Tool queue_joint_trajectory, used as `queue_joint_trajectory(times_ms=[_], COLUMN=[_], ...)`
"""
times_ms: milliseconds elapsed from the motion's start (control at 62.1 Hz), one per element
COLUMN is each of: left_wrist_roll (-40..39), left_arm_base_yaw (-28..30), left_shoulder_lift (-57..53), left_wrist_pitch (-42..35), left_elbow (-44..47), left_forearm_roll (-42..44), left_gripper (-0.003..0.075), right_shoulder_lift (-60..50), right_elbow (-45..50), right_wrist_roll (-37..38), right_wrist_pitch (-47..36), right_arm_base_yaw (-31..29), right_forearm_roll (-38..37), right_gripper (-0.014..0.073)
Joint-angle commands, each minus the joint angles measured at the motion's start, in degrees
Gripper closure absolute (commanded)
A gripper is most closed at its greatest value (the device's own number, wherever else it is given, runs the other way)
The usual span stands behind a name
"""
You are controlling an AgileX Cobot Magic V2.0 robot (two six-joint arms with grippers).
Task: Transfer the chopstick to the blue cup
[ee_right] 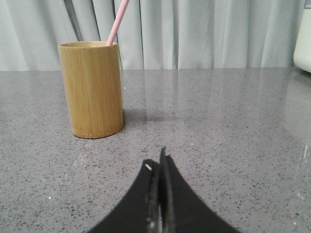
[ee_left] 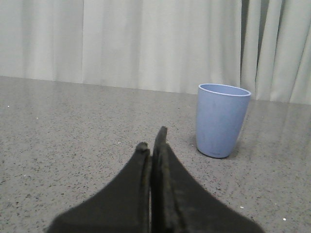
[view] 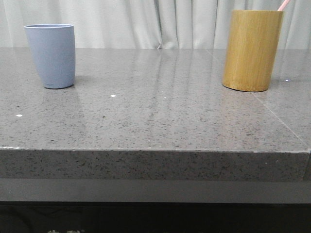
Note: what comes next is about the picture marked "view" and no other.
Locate blue plastic cup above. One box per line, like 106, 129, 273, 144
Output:
24, 24, 75, 89

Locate white pleated curtain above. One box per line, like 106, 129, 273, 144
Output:
0, 0, 311, 50

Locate bamboo wooden cylinder holder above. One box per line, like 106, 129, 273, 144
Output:
222, 10, 284, 92

